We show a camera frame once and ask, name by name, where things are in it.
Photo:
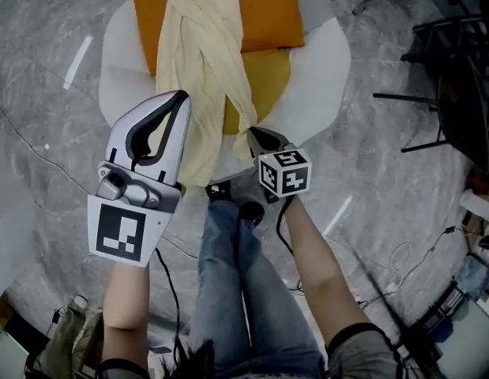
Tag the white-capped bottle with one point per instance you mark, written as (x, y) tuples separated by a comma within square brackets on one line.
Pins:
[(80, 302)]

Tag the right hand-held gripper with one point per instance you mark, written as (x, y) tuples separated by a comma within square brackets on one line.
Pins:
[(287, 176)]

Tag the orange cushion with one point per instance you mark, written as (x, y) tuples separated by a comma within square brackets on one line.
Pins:
[(268, 14)]

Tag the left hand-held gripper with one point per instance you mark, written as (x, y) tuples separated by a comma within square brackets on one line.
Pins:
[(117, 227)]

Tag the person's black left shoe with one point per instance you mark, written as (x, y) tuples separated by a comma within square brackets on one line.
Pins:
[(220, 192)]

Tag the white egg-shaped pouf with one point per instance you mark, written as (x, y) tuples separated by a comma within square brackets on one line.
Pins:
[(315, 85)]

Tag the person's blue jeans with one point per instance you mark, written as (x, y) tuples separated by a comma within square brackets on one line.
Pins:
[(224, 290)]

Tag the person's black right shoe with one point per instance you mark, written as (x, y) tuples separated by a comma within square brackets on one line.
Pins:
[(252, 211)]

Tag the pale yellow cloth garment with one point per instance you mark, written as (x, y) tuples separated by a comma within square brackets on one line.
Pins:
[(196, 53)]

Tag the black chair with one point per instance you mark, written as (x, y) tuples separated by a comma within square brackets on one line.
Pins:
[(461, 105)]

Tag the white counter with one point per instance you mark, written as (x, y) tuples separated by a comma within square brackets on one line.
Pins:
[(7, 247)]

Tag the black metal rack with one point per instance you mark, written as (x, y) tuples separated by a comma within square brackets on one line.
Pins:
[(441, 322)]

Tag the person's right forearm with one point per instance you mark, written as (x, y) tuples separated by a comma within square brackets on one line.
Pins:
[(323, 275)]

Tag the olive green bag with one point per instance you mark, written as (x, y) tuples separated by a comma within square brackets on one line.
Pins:
[(70, 342)]

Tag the person's left forearm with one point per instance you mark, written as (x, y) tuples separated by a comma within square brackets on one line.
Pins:
[(125, 302)]

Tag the person's black shoe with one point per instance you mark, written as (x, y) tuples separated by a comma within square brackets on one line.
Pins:
[(220, 192), (252, 211)]

